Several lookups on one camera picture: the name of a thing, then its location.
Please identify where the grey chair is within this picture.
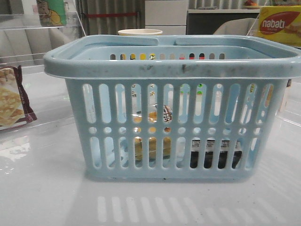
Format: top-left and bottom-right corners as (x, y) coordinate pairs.
(213, 18), (257, 36)

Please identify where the black tissue pack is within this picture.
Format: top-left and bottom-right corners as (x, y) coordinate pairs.
(190, 139), (242, 169)

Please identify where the brown cracker package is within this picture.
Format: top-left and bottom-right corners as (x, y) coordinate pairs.
(0, 66), (37, 131)

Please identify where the clear acrylic shelf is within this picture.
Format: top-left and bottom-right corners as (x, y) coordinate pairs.
(0, 0), (84, 142)
(248, 0), (301, 124)

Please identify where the clear acrylic right shelf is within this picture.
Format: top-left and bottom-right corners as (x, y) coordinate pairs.
(248, 0), (301, 124)

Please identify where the clear acrylic left shelf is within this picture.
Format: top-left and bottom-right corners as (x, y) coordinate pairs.
(0, 0), (84, 142)

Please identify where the yellow nabati wafer box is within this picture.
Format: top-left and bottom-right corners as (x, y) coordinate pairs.
(254, 5), (301, 47)

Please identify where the white cabinet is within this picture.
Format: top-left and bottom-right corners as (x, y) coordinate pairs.
(145, 0), (189, 35)

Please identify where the light blue plastic basket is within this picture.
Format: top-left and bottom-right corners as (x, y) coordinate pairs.
(44, 35), (301, 181)

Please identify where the packaged bread clear wrapper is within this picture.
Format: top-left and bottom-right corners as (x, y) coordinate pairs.
(133, 105), (172, 161)

